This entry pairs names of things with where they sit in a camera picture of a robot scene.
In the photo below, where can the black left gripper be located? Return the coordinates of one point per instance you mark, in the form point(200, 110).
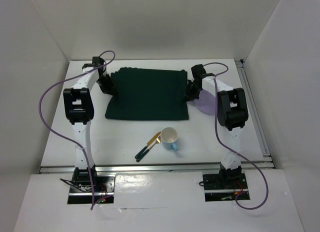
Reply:
point(109, 89)

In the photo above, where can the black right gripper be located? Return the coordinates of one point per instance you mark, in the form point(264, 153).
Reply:
point(190, 96)

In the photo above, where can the lilac plate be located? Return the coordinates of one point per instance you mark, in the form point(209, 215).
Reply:
point(206, 102)

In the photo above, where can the dark green cloth placemat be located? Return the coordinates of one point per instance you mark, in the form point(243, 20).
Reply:
point(148, 95)

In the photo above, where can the light blue mug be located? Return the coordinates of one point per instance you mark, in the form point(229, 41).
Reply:
point(169, 137)

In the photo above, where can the gold knife green handle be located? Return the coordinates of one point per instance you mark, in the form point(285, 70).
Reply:
point(147, 145)

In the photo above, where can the gold fork green handle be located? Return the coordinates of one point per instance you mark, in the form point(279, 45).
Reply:
point(140, 157)

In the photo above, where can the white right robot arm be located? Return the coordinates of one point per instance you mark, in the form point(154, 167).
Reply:
point(229, 107)

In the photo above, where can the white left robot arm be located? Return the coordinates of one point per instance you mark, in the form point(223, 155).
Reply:
point(79, 110)

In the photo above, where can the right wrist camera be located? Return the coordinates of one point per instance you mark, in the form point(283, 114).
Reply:
point(198, 71)

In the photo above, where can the aluminium front rail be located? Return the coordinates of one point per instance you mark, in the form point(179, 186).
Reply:
point(136, 168)

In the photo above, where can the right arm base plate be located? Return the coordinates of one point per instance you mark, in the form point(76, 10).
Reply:
point(217, 191)

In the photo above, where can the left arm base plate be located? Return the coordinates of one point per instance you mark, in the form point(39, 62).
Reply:
point(81, 193)

